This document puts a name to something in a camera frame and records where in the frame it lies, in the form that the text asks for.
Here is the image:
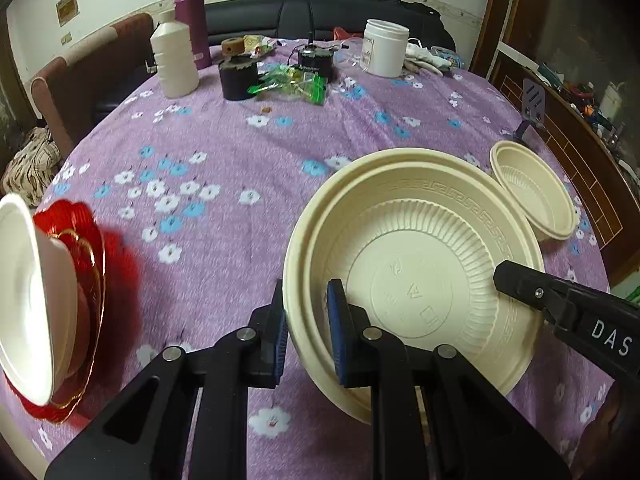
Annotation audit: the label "white work gloves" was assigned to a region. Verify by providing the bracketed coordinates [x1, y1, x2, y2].
[402, 42, 452, 76]

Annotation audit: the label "black leather sofa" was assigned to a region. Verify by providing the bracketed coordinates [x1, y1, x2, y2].
[95, 0, 457, 111]

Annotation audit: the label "wall plaque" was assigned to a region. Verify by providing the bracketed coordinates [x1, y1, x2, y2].
[55, 0, 80, 27]

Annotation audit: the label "large red glass plate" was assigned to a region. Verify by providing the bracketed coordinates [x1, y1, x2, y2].
[5, 199, 108, 424]

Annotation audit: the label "black electronic device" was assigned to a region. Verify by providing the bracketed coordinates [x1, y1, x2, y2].
[298, 46, 335, 81]

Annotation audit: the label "dark clothing pile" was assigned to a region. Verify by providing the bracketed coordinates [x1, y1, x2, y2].
[320, 0, 442, 22]

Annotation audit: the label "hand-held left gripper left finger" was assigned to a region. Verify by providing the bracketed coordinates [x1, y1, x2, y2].
[45, 280, 290, 480]

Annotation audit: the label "purple floral tablecloth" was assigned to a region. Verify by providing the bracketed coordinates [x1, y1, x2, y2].
[0, 35, 614, 480]

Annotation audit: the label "brown patterned cushion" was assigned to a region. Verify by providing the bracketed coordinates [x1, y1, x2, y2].
[2, 126, 61, 209]

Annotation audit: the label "grey tabletop sign stand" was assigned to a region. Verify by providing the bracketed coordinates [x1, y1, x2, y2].
[512, 78, 547, 142]

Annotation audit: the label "white plastic jar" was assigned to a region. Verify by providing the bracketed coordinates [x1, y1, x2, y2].
[361, 19, 410, 79]

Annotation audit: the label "green plastic snack bag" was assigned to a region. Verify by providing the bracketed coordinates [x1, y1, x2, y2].
[247, 64, 329, 106]

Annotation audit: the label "purple thermos flask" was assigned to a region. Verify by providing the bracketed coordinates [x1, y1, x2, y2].
[172, 0, 212, 71]

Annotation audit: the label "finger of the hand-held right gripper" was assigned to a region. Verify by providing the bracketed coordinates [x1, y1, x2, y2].
[492, 260, 576, 329]

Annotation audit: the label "white plastic bottle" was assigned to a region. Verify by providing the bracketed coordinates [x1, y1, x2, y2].
[150, 10, 200, 99]

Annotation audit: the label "brown fabric armchair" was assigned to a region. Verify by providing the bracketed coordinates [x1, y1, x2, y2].
[31, 12, 156, 162]

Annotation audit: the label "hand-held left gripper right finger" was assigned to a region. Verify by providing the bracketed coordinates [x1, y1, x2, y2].
[326, 279, 571, 480]

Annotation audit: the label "large cream plastic bowl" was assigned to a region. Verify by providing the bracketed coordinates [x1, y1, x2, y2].
[282, 147, 546, 424]

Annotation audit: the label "white paper bowl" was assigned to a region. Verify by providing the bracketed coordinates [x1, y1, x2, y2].
[0, 193, 93, 407]

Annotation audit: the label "yellow green snack packet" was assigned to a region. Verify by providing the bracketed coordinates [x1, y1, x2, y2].
[244, 35, 276, 57]

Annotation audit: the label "wooden sideboard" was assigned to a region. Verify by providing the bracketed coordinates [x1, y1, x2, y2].
[490, 42, 640, 287]

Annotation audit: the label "small cream plastic bowl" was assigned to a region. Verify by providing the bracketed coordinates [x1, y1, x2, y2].
[489, 140, 578, 242]

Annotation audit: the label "medium cream plastic bowl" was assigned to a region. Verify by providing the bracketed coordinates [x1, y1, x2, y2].
[302, 161, 539, 397]

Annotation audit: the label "black cylindrical jar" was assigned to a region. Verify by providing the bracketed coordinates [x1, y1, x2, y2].
[219, 57, 259, 101]

